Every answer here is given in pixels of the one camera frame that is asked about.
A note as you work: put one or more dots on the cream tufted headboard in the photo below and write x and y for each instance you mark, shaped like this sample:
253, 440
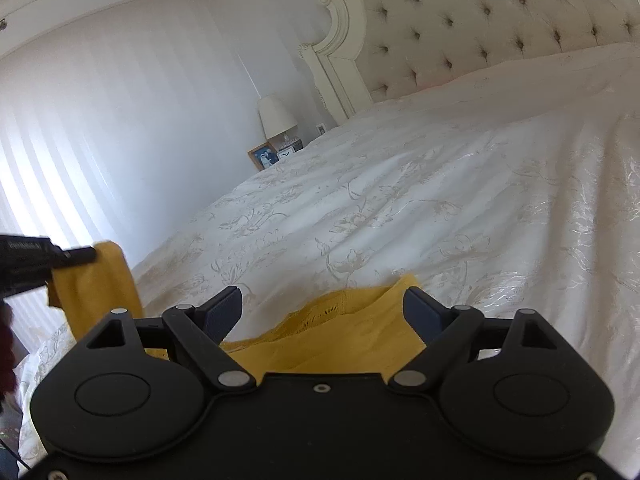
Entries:
475, 15

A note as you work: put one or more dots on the wooden picture frame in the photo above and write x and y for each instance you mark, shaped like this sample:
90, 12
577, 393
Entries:
262, 156

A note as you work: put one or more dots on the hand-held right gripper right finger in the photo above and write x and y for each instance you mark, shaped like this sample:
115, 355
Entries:
419, 310

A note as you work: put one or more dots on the small white table clock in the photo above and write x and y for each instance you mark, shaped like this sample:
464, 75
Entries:
289, 151

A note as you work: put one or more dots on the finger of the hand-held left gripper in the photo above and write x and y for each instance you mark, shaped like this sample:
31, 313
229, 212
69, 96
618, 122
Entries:
75, 256

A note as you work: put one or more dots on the yellow knit top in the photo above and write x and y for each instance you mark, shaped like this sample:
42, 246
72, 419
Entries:
325, 340

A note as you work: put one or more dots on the white shade table lamp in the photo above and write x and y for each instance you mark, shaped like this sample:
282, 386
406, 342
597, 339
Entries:
276, 116

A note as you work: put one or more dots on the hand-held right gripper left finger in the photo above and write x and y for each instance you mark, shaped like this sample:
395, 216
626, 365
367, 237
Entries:
225, 312

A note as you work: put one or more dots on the white floral bedspread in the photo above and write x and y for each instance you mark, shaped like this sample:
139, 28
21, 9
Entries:
425, 200

